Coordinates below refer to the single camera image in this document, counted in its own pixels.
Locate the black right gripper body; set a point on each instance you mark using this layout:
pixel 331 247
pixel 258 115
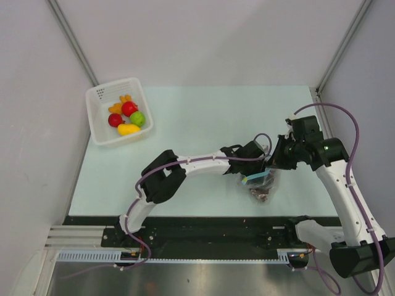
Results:
pixel 291 148

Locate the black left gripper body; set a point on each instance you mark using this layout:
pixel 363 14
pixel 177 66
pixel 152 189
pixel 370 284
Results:
pixel 251 168

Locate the clear zip top bag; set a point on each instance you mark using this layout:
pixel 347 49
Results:
pixel 245 191

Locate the purple fake grapes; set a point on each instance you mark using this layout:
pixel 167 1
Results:
pixel 262 187

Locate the green fake fruit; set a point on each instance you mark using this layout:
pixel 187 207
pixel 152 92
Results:
pixel 137 118

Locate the yellow fake lemon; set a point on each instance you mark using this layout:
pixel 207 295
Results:
pixel 126 129

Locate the red fake tomato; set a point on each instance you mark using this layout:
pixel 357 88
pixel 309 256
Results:
pixel 128 108

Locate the red fake apple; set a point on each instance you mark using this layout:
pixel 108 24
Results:
pixel 114 120

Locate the orange fake food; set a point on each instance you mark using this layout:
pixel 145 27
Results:
pixel 116 108

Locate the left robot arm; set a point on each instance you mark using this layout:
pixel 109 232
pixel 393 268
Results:
pixel 161 179

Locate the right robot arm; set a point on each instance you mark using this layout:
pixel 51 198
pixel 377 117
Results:
pixel 364 245

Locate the white plastic basket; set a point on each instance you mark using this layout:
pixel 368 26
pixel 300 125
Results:
pixel 100 98

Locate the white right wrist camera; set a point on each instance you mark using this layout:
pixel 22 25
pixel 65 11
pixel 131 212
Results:
pixel 289 120

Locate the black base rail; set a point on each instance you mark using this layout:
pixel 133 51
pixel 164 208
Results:
pixel 221 236

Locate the white slotted cable duct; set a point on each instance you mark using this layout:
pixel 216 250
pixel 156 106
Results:
pixel 279 256

